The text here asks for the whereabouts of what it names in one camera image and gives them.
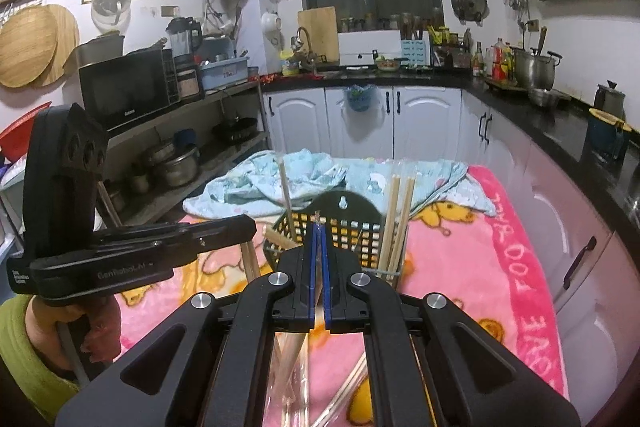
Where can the dark wall-hung pot lid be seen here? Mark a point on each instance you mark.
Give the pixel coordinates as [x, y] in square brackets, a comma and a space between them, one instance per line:
[469, 2]

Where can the pink printed blanket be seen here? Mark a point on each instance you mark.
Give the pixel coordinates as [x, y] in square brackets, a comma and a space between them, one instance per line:
[450, 267]

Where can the pan with food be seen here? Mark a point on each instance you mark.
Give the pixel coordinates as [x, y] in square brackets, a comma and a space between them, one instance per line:
[387, 64]

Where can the white countertop box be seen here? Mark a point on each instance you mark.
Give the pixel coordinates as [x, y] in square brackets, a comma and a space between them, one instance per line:
[367, 47]

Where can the blue dish tray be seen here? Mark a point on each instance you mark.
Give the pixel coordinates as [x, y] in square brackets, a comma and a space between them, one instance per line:
[222, 74]

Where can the round bamboo board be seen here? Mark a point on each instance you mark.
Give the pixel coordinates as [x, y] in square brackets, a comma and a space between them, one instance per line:
[25, 47]

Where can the person's left hand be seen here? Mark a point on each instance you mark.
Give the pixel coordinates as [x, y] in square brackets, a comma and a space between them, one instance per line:
[102, 327]

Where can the wooden cutting board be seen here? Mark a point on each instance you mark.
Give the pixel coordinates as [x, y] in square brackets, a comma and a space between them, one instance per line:
[320, 32]

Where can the red plastic basin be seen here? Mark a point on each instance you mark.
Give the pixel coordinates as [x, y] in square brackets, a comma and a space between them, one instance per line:
[15, 134]

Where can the black blender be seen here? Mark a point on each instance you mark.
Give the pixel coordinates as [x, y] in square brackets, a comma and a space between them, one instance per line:
[182, 38]

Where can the white kitchen cabinets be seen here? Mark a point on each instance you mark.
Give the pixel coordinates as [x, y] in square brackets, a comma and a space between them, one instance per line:
[300, 122]

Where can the steel stock pot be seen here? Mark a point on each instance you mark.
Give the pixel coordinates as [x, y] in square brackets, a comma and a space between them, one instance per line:
[535, 69]

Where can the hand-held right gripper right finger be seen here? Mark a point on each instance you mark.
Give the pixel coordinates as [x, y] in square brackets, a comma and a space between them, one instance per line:
[328, 307]

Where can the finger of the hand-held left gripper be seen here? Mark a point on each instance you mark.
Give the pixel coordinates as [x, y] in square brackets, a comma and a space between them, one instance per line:
[210, 249]
[220, 227]

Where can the black microwave oven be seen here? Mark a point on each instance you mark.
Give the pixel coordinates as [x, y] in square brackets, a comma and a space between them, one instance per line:
[125, 89]

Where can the small black shelf rack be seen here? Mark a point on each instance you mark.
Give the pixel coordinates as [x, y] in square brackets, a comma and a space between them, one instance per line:
[187, 82]

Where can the grey pot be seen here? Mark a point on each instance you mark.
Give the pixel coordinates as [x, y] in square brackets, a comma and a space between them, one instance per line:
[100, 49]

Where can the black wok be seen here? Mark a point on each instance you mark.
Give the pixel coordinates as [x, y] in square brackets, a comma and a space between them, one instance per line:
[235, 129]

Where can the white hanging jug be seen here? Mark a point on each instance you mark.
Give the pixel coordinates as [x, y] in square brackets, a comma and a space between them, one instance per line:
[270, 24]

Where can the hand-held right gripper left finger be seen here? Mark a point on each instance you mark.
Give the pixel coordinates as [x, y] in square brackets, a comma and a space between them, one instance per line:
[311, 302]

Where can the green plastic utensil basket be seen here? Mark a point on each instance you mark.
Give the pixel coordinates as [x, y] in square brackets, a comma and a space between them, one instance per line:
[360, 212]

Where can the black stone countertop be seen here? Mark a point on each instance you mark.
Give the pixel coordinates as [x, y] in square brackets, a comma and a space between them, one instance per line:
[550, 122]

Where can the kitchen faucet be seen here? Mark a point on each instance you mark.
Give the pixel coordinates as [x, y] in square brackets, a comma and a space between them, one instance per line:
[300, 34]

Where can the blue plastic bag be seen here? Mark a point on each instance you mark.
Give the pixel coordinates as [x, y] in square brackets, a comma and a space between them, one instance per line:
[359, 99]

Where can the row of glass jars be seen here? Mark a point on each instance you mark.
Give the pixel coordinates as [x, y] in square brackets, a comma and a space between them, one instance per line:
[372, 23]

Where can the person's left forearm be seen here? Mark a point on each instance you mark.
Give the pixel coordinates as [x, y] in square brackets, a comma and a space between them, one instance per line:
[20, 357]

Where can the light blue printed blanket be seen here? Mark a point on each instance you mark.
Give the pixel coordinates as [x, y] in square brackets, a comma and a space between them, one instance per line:
[250, 187]

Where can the plastic drawer cabinet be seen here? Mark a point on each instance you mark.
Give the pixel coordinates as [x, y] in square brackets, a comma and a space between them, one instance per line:
[7, 207]

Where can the large steel pot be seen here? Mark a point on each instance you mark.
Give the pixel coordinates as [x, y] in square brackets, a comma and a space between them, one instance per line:
[175, 164]

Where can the blue knife block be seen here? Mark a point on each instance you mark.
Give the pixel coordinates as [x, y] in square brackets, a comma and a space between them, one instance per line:
[416, 53]

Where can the glass pot lid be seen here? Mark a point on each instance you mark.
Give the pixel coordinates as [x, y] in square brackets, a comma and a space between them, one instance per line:
[110, 4]

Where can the blue pot with lid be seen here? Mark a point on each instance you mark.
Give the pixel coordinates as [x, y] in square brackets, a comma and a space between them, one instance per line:
[605, 134]

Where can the plastic-wrapped chopstick pair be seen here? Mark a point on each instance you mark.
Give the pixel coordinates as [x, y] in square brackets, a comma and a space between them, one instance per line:
[295, 357]
[406, 207]
[274, 238]
[286, 192]
[392, 227]
[251, 263]

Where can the red label sauce bottle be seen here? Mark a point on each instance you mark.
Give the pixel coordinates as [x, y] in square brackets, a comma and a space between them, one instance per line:
[501, 63]

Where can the wall socket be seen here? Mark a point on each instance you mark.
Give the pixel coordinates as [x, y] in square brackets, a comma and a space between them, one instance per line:
[170, 11]

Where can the metal kitchen shelf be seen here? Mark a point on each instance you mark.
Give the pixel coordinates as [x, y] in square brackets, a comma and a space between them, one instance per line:
[230, 89]

